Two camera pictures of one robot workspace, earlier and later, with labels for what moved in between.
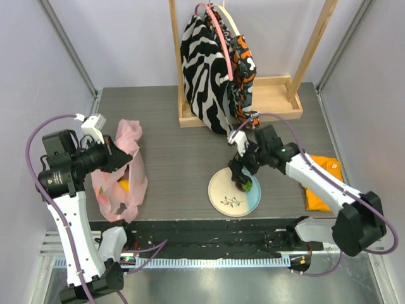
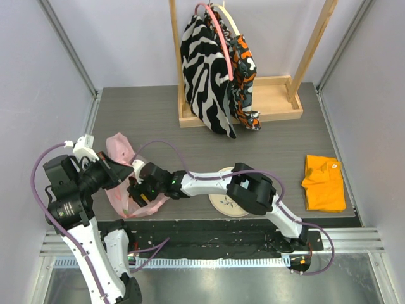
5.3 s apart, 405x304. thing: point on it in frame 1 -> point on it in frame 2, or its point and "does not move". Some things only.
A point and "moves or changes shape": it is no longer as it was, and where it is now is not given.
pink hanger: x=219 y=33 does not move
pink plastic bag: x=119 y=193 moves or changes shape
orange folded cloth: x=333 y=166 does not move
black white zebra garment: x=206 y=75 does not move
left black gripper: x=114 y=157 -> x=114 y=171
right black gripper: x=240 y=165 -> x=138 y=192
